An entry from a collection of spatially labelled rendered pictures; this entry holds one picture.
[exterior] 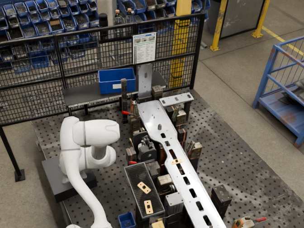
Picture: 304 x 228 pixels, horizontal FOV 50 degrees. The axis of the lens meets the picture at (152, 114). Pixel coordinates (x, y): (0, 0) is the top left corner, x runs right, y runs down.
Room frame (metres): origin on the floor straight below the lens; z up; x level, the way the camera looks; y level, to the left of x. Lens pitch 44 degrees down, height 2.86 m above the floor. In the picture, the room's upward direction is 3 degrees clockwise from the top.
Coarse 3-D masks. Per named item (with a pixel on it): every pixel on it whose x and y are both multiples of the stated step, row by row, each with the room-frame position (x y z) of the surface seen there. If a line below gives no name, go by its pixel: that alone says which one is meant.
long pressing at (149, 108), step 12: (144, 108) 1.96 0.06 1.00; (156, 108) 1.97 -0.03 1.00; (144, 120) 1.82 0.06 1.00; (156, 120) 1.83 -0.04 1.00; (168, 120) 1.84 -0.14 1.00; (156, 132) 1.70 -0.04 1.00; (168, 132) 1.71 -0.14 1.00; (168, 156) 1.47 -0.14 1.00; (180, 156) 1.48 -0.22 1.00; (168, 168) 1.36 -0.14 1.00; (192, 168) 1.38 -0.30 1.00; (180, 180) 1.27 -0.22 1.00; (192, 180) 1.27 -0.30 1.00; (180, 192) 1.18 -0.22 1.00; (204, 192) 1.18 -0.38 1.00; (192, 204) 1.09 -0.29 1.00; (204, 204) 1.09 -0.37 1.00; (192, 216) 1.01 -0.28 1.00; (216, 216) 1.02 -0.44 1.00
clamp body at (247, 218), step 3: (246, 216) 0.99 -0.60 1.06; (249, 216) 1.00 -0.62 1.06; (243, 219) 0.97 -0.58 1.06; (246, 219) 0.99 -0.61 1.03; (249, 219) 0.99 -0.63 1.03; (234, 222) 0.96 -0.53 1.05; (243, 222) 0.95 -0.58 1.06; (246, 222) 0.96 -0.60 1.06; (249, 222) 0.96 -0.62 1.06; (252, 222) 0.96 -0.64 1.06; (243, 225) 0.93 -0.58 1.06; (246, 225) 0.93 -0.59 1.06; (249, 225) 0.94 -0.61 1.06; (252, 225) 0.94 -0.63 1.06
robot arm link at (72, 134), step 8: (64, 120) 1.21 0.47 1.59; (72, 120) 1.21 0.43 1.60; (64, 128) 1.17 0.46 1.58; (72, 128) 1.17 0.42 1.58; (80, 128) 1.17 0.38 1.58; (64, 136) 1.13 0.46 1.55; (72, 136) 1.13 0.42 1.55; (80, 136) 1.14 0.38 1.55; (64, 144) 1.10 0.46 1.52; (72, 144) 1.10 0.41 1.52; (80, 144) 1.12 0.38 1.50
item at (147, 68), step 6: (144, 66) 2.11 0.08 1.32; (150, 66) 2.13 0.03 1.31; (138, 72) 2.09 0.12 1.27; (144, 72) 2.11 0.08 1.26; (150, 72) 2.13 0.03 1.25; (138, 78) 2.09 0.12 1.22; (144, 78) 2.11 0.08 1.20; (150, 78) 2.13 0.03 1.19; (138, 84) 2.09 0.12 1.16; (144, 84) 2.11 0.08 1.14; (150, 84) 2.13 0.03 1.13; (138, 90) 2.08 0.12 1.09; (144, 90) 2.11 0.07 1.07; (150, 90) 2.13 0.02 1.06; (138, 96) 2.08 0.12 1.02; (144, 96) 2.11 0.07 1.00
